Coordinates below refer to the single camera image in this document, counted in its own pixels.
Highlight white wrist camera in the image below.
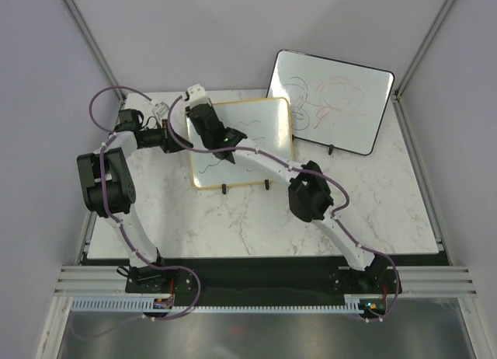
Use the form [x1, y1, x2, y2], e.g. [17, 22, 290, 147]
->
[151, 102, 169, 123]
[182, 84, 209, 106]

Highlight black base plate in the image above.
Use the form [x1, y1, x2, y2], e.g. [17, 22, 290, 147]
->
[125, 256, 402, 306]

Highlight white slotted cable duct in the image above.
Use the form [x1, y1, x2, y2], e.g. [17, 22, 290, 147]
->
[70, 296, 364, 314]

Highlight aluminium frame post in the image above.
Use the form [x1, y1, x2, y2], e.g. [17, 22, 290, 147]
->
[61, 0, 119, 86]
[391, 0, 465, 102]

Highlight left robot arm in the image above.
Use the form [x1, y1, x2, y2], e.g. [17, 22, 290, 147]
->
[77, 109, 192, 292]

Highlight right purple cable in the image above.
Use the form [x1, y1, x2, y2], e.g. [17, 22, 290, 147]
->
[167, 94, 401, 323]

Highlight right aluminium frame post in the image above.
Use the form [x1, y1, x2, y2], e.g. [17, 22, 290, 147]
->
[391, 0, 465, 102]

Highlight left aluminium frame post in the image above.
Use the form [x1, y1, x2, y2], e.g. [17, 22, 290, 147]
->
[61, 0, 119, 86]

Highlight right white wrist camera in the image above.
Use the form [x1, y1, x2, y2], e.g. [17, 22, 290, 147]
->
[182, 84, 209, 106]

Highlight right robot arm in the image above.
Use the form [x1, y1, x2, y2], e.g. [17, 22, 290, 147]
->
[186, 99, 389, 292]

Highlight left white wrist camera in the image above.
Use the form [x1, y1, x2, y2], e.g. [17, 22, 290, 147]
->
[151, 102, 169, 123]

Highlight black-framed whiteboard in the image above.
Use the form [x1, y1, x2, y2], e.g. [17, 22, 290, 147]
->
[266, 50, 395, 156]

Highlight yellow-framed whiteboard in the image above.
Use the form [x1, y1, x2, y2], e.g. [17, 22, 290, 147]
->
[186, 97, 294, 189]

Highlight aluminium rail profile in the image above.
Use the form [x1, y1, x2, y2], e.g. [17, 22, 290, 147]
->
[55, 266, 477, 298]

